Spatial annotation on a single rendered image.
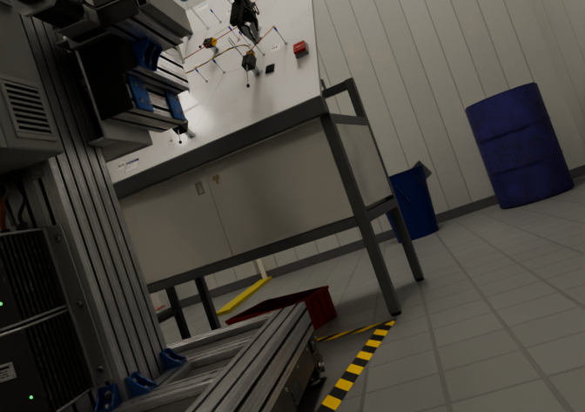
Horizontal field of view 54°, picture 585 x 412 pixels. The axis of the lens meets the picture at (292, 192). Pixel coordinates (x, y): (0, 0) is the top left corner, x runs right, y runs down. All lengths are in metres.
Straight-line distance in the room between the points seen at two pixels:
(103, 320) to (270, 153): 1.18
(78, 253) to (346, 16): 4.31
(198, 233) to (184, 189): 0.19
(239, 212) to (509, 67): 3.42
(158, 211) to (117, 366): 1.33
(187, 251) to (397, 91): 3.11
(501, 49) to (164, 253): 3.62
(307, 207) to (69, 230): 1.15
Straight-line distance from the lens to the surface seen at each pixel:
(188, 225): 2.48
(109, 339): 1.31
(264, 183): 2.30
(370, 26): 5.29
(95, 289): 1.31
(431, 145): 5.13
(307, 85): 2.24
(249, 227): 2.35
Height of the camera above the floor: 0.48
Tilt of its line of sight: 2 degrees up
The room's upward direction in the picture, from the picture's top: 19 degrees counter-clockwise
